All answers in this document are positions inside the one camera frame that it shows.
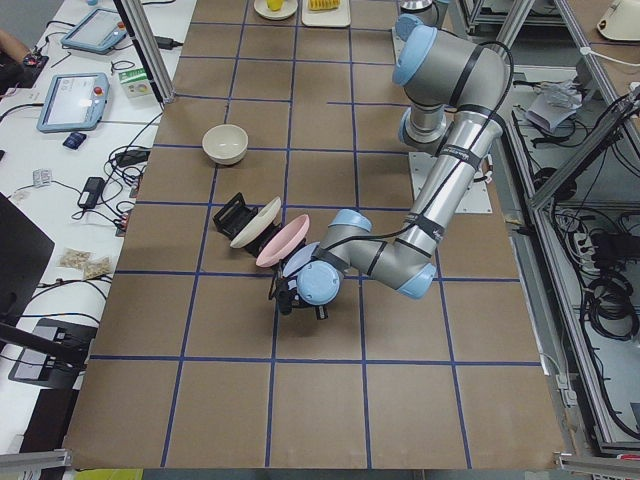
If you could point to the black power adapter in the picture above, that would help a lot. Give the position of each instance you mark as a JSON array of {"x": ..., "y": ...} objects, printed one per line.
[{"x": 91, "y": 193}]

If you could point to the black dish rack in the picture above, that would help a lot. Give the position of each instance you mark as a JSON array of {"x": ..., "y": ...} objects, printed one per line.
[{"x": 228, "y": 221}]

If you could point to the aluminium frame post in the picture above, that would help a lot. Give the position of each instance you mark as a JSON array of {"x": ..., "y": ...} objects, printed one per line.
[{"x": 139, "y": 30}]

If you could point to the pink plate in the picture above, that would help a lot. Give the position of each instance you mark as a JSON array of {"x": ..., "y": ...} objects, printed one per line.
[{"x": 284, "y": 242}]

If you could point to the blue plate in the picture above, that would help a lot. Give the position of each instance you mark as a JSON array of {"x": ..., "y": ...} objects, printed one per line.
[{"x": 298, "y": 260}]

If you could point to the teach pendant near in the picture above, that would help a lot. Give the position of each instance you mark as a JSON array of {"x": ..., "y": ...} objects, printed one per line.
[{"x": 74, "y": 102}]

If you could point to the teach pendant far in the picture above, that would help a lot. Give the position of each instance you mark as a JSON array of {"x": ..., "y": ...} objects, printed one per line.
[{"x": 98, "y": 32}]

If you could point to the teach pendant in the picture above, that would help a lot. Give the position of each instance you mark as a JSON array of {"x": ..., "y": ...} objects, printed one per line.
[
  {"x": 98, "y": 32},
  {"x": 74, "y": 102}
]

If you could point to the rectangular cream tray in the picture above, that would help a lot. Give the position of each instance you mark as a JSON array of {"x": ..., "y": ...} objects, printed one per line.
[{"x": 337, "y": 14}]

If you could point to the round white plate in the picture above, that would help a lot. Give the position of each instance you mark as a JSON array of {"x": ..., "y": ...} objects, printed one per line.
[{"x": 287, "y": 10}]

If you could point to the yellow sliced bread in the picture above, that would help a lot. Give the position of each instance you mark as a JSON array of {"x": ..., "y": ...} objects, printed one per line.
[{"x": 323, "y": 5}]

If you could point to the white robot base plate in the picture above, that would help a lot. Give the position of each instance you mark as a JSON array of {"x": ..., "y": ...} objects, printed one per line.
[{"x": 476, "y": 198}]

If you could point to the small dark blue box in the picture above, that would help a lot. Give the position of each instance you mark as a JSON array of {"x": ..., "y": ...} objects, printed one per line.
[{"x": 74, "y": 140}]

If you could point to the cream plate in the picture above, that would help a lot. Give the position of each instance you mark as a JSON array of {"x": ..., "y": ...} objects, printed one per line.
[{"x": 257, "y": 224}]

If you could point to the yellow fruit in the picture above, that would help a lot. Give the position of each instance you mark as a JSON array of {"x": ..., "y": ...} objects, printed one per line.
[{"x": 274, "y": 5}]

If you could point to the white papers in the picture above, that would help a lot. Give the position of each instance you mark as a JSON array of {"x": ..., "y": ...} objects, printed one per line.
[{"x": 555, "y": 103}]

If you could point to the black monitor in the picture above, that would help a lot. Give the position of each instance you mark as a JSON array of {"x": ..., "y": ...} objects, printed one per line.
[{"x": 25, "y": 254}]

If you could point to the beige bowl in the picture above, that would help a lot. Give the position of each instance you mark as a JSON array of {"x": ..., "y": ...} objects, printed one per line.
[{"x": 225, "y": 144}]

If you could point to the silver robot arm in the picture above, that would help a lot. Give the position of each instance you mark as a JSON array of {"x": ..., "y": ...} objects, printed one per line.
[
  {"x": 456, "y": 88},
  {"x": 431, "y": 12}
]

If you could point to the green white box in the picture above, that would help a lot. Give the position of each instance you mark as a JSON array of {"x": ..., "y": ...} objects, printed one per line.
[{"x": 135, "y": 83}]

